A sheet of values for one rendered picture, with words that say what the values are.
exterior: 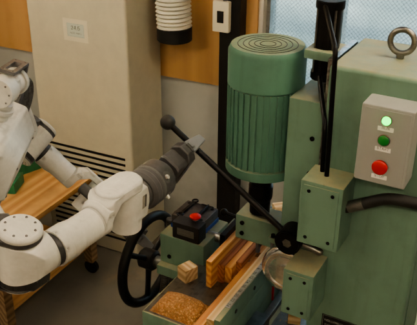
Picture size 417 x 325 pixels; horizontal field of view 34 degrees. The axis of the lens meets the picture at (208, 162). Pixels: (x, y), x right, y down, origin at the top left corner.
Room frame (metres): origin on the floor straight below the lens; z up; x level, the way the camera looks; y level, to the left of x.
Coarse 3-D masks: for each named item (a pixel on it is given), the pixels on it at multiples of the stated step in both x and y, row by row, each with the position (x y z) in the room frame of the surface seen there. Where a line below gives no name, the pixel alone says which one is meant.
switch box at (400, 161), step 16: (384, 96) 1.20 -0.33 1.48; (368, 112) 1.16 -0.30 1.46; (384, 112) 1.15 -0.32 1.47; (400, 112) 1.14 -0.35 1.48; (416, 112) 1.13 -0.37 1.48; (368, 128) 1.16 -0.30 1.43; (400, 128) 1.13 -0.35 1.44; (416, 128) 1.15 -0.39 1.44; (368, 144) 1.16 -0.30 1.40; (400, 144) 1.13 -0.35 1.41; (416, 144) 1.17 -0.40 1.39; (368, 160) 1.16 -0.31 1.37; (384, 160) 1.14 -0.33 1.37; (400, 160) 1.13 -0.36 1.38; (368, 176) 1.16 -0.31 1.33; (400, 176) 1.13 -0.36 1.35
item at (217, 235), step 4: (232, 224) 1.51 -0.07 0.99; (228, 228) 1.49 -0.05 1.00; (232, 228) 1.50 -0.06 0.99; (208, 232) 1.52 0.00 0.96; (212, 232) 1.52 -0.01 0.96; (216, 232) 1.52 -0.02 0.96; (224, 232) 1.47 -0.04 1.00; (228, 232) 1.47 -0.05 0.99; (232, 232) 1.50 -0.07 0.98; (216, 236) 1.51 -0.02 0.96; (220, 236) 1.46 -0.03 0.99; (224, 236) 1.46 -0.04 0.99; (228, 236) 1.47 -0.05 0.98; (216, 240) 1.50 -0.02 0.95; (220, 240) 1.46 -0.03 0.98; (224, 240) 1.46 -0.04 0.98; (220, 244) 1.46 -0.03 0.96
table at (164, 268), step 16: (160, 272) 1.50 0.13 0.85; (176, 272) 1.47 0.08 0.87; (176, 288) 1.36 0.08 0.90; (192, 288) 1.36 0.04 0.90; (208, 288) 1.36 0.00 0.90; (224, 288) 1.36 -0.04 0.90; (208, 304) 1.30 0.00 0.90; (256, 304) 1.35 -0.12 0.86; (144, 320) 1.27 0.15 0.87; (160, 320) 1.25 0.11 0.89; (240, 320) 1.27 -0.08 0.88
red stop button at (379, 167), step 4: (376, 160) 1.15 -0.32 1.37; (380, 160) 1.14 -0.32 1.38; (372, 164) 1.15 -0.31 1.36; (376, 164) 1.14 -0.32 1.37; (380, 164) 1.14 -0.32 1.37; (384, 164) 1.13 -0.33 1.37; (372, 168) 1.14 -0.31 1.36; (376, 168) 1.14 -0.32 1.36; (380, 168) 1.14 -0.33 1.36; (384, 168) 1.13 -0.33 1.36; (376, 172) 1.14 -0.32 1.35; (380, 172) 1.14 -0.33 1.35; (384, 172) 1.13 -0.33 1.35
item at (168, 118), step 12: (168, 120) 1.40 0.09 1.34; (180, 132) 1.39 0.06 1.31; (204, 156) 1.36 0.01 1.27; (216, 168) 1.35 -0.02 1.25; (228, 180) 1.33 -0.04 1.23; (240, 192) 1.31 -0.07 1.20; (252, 204) 1.30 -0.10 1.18; (264, 216) 1.29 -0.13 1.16; (276, 228) 1.27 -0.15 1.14; (288, 228) 1.25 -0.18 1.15; (276, 240) 1.25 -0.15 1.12; (288, 240) 1.24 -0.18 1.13; (288, 252) 1.24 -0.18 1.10; (312, 252) 1.23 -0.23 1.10
